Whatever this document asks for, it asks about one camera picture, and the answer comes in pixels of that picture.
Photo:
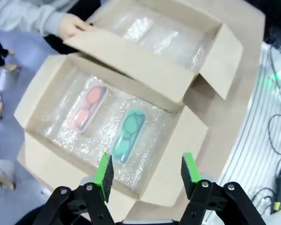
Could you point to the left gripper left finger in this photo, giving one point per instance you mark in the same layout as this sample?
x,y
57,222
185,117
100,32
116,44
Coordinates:
x,y
105,178

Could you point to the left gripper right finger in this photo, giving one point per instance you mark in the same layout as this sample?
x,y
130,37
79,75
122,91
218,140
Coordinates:
x,y
189,173

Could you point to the green glasses case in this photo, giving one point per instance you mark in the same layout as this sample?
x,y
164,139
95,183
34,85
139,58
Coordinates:
x,y
128,136

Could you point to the brown cardboard shipping box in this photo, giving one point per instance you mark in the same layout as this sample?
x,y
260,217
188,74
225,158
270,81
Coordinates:
x,y
131,70

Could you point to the person's right forearm grey sleeve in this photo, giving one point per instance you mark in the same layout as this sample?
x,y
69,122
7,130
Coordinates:
x,y
21,14

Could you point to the person's right hand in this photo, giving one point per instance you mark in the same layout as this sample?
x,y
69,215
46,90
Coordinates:
x,y
72,27

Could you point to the clear bubble wrap sheet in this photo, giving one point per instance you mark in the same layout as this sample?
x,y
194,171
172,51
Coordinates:
x,y
100,140

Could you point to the black plug with yellow tag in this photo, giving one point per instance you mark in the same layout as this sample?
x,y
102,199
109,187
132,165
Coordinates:
x,y
277,204

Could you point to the person in grey hoodie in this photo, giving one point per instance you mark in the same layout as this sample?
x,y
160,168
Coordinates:
x,y
84,9

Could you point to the grey metal mannequin base plate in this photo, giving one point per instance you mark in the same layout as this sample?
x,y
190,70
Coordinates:
x,y
8,78

